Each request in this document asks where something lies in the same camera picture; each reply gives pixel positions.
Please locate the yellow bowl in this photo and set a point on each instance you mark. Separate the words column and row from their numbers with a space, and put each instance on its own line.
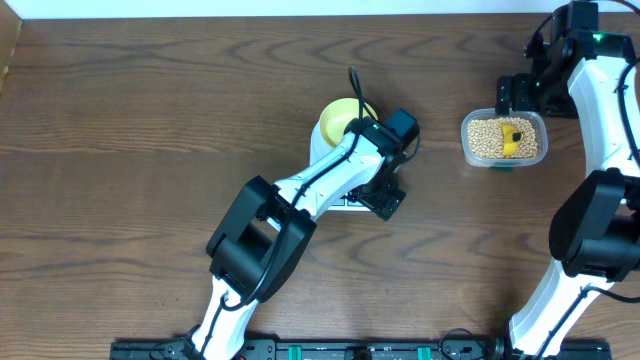
column 335, row 117

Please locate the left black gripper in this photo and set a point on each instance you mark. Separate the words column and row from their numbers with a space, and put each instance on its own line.
column 381, row 205

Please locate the soybeans pile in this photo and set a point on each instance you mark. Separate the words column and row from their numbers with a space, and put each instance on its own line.
column 486, row 138

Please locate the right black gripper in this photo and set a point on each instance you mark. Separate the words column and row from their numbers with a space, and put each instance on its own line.
column 520, row 100

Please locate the yellow measuring scoop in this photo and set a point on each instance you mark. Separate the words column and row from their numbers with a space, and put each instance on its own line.
column 511, row 138

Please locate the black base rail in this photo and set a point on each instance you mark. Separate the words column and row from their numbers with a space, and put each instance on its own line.
column 268, row 349

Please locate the white digital kitchen scale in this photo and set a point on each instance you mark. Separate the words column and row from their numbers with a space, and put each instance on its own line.
column 320, row 145

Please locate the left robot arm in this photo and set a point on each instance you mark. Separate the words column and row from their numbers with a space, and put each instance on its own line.
column 262, row 237

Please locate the clear plastic container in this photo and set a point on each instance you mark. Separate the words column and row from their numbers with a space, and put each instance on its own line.
column 483, row 114

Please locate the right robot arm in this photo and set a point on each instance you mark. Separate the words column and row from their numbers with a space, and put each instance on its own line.
column 582, row 72

